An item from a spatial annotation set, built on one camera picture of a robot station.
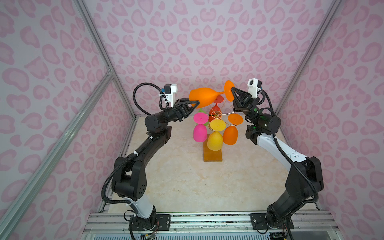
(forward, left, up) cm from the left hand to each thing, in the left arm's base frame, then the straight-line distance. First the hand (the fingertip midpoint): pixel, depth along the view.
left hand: (200, 103), depth 58 cm
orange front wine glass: (+2, -16, -22) cm, 27 cm away
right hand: (-1, -11, +5) cm, 13 cm away
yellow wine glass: (-1, -7, -23) cm, 24 cm away
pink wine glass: (+4, 0, -24) cm, 24 cm away
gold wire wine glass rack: (+3, -7, -46) cm, 47 cm away
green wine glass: (+18, -2, -21) cm, 28 cm away
